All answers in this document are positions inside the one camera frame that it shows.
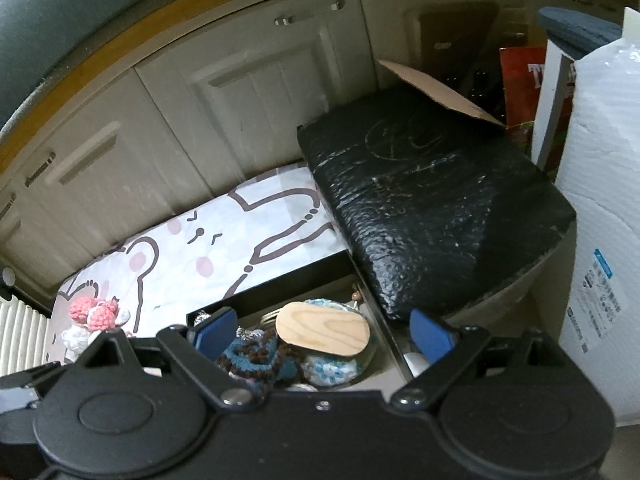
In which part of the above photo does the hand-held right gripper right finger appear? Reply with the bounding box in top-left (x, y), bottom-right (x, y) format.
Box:
top-left (390, 309), bottom-right (591, 410)

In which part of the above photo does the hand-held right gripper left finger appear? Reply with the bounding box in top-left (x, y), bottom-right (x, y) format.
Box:
top-left (50, 308), bottom-right (253, 407)

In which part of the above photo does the dark brown blue crochet pouch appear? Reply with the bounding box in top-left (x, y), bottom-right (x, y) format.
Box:
top-left (215, 332), bottom-right (302, 397)

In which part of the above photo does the black storage box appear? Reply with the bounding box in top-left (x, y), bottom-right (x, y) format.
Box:
top-left (185, 250), bottom-right (418, 397)

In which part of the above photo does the oval wooden lid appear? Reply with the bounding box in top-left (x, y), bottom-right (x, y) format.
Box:
top-left (274, 301), bottom-right (372, 361)

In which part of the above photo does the white ribbed suitcase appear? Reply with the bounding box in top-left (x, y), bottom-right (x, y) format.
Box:
top-left (0, 294), bottom-right (52, 377)

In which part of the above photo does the white yarn ball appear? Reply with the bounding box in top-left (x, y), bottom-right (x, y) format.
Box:
top-left (60, 324), bottom-right (92, 362)

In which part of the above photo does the bear print mat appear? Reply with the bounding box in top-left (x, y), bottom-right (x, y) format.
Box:
top-left (47, 166), bottom-right (351, 366)

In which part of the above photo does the pink crochet doll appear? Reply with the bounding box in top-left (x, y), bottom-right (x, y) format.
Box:
top-left (67, 295), bottom-right (133, 334)

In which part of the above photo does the black foam block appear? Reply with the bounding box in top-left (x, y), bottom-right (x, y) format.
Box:
top-left (296, 82), bottom-right (577, 322)

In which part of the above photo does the cream kitchen cabinet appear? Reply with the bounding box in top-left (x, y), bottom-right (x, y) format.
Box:
top-left (0, 0), bottom-right (626, 293)

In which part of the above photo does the wrapped white paper towel pack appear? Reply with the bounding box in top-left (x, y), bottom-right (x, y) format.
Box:
top-left (554, 7), bottom-right (640, 427)

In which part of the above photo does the brown cardboard flap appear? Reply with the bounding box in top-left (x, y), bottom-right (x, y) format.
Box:
top-left (376, 58), bottom-right (507, 129)

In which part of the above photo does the white board panel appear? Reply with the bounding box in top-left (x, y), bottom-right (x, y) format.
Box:
top-left (530, 39), bottom-right (577, 173)

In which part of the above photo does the red printed box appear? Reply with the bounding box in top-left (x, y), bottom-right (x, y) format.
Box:
top-left (499, 46), bottom-right (576, 173)

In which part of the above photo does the countertop with wooden edge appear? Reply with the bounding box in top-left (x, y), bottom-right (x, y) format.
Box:
top-left (0, 0), bottom-right (640, 136)

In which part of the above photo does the blue grey padded board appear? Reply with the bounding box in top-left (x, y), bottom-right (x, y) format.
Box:
top-left (537, 6), bottom-right (622, 59)

